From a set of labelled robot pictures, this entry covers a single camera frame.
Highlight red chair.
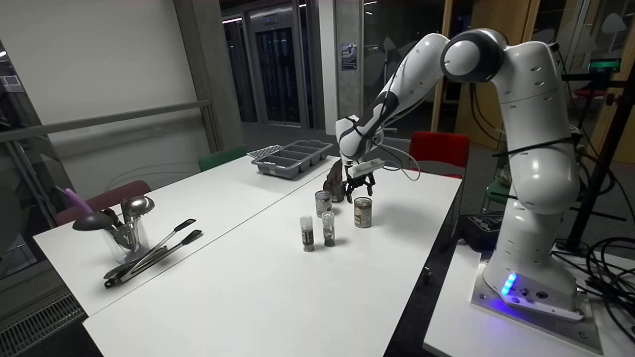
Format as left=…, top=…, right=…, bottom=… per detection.
left=409, top=131, right=470, bottom=178

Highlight purple utensil handle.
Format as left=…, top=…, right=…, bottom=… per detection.
left=59, top=188, right=93, bottom=216

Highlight black cable bundle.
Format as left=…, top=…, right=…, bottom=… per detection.
left=553, top=156, right=635, bottom=345

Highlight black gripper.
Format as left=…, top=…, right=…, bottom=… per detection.
left=343, top=166, right=375, bottom=202

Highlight black ladle spoon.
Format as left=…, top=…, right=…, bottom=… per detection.
left=71, top=212, right=119, bottom=230

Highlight silver spoon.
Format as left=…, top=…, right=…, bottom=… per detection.
left=121, top=196, right=155, bottom=224

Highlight black metal tongs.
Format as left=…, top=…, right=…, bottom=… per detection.
left=103, top=218, right=202, bottom=287

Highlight green chair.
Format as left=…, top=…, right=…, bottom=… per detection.
left=198, top=146, right=248, bottom=172

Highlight spice shaker jar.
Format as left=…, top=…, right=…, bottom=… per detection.
left=321, top=212, right=335, bottom=246
left=299, top=216, right=315, bottom=252

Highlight grey cutlery tray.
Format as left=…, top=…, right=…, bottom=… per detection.
left=252, top=138, right=331, bottom=180

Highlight brown snack pouch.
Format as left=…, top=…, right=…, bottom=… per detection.
left=323, top=160, right=343, bottom=202

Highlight right spice shaker jar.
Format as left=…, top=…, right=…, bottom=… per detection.
left=321, top=212, right=335, bottom=246

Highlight glass utensil holder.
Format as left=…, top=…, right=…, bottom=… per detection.
left=109, top=220, right=149, bottom=261

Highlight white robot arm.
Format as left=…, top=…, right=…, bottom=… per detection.
left=335, top=27, right=583, bottom=321

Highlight left spice shaker jar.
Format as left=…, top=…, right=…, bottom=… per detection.
left=299, top=216, right=315, bottom=252

